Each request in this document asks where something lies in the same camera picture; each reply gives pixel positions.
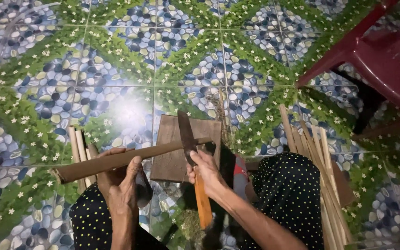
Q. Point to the person's right hand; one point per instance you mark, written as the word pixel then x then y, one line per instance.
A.
pixel 208 175

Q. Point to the person's left hand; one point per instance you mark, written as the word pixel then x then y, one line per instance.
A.
pixel 120 189

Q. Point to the brown bamboo piece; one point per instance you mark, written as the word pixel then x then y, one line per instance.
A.
pixel 92 166

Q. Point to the brown wooden chopping block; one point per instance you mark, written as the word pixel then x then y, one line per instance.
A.
pixel 172 166

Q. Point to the short brown bamboo stick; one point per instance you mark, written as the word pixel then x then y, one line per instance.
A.
pixel 93 151

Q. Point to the heap of bamboo shavings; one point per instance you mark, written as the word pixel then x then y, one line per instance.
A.
pixel 192 227

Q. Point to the dry fibre clump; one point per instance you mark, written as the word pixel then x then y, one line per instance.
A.
pixel 222 121

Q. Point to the pale bamboo stick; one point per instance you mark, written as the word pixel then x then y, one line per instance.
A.
pixel 74 145
pixel 81 145

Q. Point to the pile of pale bamboo strips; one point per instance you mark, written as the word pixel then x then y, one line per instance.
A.
pixel 325 180

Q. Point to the brown flat board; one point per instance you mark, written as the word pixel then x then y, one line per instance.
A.
pixel 344 187

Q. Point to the dark red plastic chair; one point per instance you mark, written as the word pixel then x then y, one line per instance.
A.
pixel 387 59

